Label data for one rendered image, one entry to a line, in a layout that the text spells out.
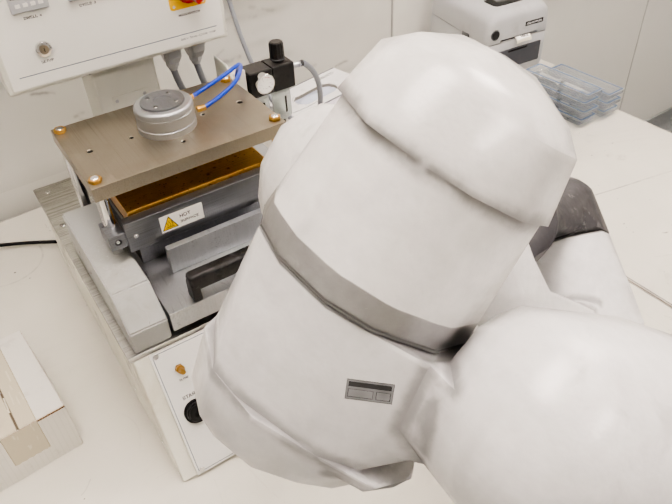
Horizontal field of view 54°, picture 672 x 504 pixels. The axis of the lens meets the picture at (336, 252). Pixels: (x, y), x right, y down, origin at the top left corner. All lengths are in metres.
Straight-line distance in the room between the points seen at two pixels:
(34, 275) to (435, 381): 1.13
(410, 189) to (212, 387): 0.13
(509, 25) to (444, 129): 1.48
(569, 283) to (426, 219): 0.39
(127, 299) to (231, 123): 0.27
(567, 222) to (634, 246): 0.73
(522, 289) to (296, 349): 0.24
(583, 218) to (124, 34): 0.68
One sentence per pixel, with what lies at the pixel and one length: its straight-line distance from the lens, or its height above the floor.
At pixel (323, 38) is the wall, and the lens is 1.70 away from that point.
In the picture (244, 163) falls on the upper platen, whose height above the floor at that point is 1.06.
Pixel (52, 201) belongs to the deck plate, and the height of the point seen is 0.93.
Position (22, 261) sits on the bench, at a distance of 1.39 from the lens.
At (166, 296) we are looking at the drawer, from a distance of 0.87.
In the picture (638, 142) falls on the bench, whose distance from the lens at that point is 1.66.
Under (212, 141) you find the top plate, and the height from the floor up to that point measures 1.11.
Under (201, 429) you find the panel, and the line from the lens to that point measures 0.92.
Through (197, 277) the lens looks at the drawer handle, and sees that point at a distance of 0.83.
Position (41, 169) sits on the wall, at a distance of 1.51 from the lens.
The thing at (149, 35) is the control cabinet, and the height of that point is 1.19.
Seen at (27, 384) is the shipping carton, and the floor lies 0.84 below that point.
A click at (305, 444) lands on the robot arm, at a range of 0.29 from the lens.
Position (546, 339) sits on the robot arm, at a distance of 0.26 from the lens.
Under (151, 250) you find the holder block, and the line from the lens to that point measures 0.92.
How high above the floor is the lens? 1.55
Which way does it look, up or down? 40 degrees down
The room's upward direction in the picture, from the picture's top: 3 degrees counter-clockwise
